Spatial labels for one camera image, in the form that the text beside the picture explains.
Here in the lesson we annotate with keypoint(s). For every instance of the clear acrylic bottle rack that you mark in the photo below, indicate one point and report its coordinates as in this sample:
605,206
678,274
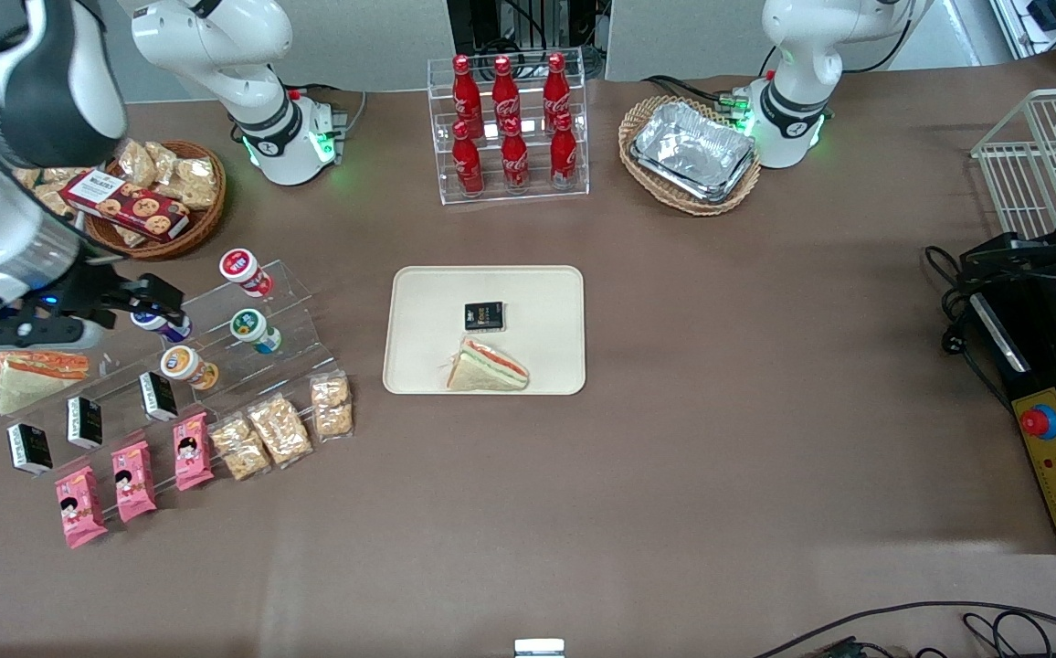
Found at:
510,194

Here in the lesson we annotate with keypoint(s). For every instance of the red emergency stop button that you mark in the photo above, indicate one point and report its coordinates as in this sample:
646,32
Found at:
1038,421

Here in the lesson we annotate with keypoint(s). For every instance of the wrapped triangle sandwich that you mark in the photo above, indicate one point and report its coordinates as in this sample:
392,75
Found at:
487,367
30,379

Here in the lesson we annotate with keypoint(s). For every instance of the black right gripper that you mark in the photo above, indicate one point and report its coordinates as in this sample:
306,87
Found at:
92,283

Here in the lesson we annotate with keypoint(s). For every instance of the small white box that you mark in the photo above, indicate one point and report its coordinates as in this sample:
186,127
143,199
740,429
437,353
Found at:
539,649

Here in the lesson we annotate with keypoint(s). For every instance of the clear bag brown crisp snack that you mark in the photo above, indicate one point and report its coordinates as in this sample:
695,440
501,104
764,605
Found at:
240,448
332,408
279,429

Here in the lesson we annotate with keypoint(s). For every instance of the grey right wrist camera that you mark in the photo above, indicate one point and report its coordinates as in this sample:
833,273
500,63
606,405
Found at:
35,334

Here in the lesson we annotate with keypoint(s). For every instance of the light wicker basket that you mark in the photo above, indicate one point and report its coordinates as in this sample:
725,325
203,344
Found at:
642,114

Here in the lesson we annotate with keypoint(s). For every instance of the pink snack pack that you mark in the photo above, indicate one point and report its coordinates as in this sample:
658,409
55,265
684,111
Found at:
193,451
80,507
134,482

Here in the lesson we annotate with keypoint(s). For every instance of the red lid gum bottle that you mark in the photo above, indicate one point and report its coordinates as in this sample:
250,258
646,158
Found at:
245,270

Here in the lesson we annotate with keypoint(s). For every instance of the blue lid gum bottle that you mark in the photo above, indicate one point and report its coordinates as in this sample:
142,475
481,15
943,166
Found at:
167,327

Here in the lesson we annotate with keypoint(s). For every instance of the red cola bottle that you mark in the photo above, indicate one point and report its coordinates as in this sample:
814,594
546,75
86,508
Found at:
556,90
504,91
465,91
564,157
514,163
468,164

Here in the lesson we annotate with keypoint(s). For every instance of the clear bag of brown snack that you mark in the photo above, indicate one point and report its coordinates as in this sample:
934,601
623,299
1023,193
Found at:
27,177
55,201

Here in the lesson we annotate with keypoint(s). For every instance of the small black snack box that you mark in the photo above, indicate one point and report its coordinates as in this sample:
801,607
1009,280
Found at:
159,397
85,422
30,448
484,316

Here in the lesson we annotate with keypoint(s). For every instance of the beige plastic tray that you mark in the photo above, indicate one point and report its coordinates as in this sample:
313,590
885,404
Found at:
537,302

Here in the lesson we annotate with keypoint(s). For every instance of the black equipment cabinet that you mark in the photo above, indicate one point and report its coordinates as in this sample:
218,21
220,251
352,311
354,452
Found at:
491,23

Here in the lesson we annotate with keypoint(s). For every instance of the green lid gum bottle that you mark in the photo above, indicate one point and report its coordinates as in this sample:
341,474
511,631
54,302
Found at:
254,329

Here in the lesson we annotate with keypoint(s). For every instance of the aluminium foil tray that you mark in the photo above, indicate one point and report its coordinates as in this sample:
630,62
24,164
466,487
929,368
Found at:
692,151

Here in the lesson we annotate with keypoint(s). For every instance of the clear acrylic stepped stand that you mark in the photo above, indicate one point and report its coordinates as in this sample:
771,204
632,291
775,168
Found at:
286,329

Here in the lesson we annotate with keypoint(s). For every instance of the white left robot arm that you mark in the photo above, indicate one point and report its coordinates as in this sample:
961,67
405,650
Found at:
797,64

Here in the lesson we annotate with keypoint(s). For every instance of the dark brown wicker basket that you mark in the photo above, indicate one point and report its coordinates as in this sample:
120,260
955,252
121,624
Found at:
208,224

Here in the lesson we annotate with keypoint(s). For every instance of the aluminium frame rack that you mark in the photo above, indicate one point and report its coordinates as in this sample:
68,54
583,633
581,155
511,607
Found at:
1053,18

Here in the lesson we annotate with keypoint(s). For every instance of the clear bag of puffed snack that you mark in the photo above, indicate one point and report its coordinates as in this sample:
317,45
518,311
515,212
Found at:
165,157
195,183
137,163

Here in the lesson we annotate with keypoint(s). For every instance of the orange lid gum bottle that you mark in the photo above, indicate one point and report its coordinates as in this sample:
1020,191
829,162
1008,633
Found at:
185,366

